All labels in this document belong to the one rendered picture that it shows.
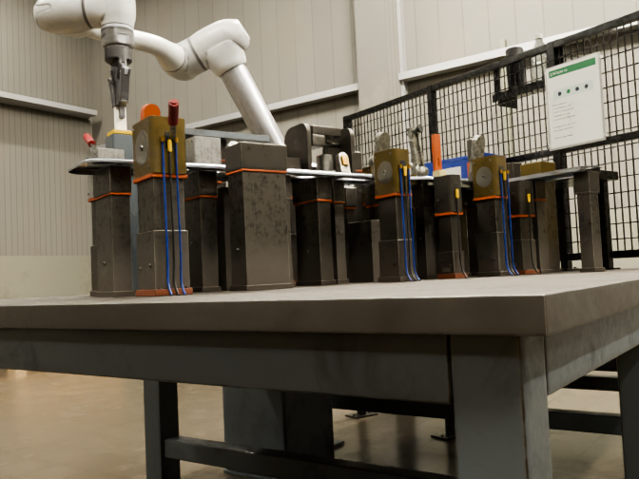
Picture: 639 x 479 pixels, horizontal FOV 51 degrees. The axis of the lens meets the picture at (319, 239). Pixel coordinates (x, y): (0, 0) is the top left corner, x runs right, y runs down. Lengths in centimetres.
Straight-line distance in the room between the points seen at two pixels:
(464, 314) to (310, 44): 619
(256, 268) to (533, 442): 88
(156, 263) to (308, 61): 552
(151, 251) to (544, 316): 89
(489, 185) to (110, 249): 106
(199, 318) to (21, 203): 755
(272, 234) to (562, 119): 142
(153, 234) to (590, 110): 169
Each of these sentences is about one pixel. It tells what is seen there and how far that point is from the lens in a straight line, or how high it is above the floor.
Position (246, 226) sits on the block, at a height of 84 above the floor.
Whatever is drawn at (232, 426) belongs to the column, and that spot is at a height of 18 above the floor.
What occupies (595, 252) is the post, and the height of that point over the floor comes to 75.
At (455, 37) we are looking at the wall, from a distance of 601.
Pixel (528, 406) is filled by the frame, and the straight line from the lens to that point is 74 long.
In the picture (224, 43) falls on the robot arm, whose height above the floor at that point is 156.
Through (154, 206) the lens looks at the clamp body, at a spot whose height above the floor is 88.
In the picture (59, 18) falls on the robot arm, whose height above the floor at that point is 148.
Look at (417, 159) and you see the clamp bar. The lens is 232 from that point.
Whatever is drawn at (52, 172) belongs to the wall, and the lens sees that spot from 869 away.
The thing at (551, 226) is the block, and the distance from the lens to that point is 230.
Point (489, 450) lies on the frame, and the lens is 75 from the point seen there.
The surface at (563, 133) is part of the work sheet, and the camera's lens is 262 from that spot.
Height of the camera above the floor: 73
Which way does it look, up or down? 3 degrees up
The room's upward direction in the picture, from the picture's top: 3 degrees counter-clockwise
